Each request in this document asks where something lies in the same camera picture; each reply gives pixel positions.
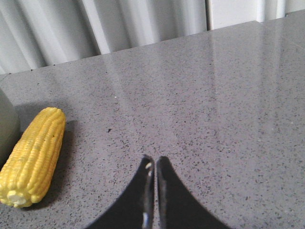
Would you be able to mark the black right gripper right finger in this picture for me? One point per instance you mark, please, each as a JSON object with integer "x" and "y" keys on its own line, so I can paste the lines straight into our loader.
{"x": 178, "y": 209}

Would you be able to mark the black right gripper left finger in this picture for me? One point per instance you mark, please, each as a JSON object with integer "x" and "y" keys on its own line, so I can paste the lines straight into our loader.
{"x": 134, "y": 207}

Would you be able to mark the yellow corn cob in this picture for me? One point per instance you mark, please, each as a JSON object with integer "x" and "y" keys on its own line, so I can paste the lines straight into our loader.
{"x": 26, "y": 176}

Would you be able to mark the light green electric pot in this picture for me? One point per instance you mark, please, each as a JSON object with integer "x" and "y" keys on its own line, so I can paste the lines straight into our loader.
{"x": 9, "y": 128}

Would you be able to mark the white pleated curtain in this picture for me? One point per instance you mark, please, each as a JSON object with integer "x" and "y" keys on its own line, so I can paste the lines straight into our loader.
{"x": 38, "y": 33}

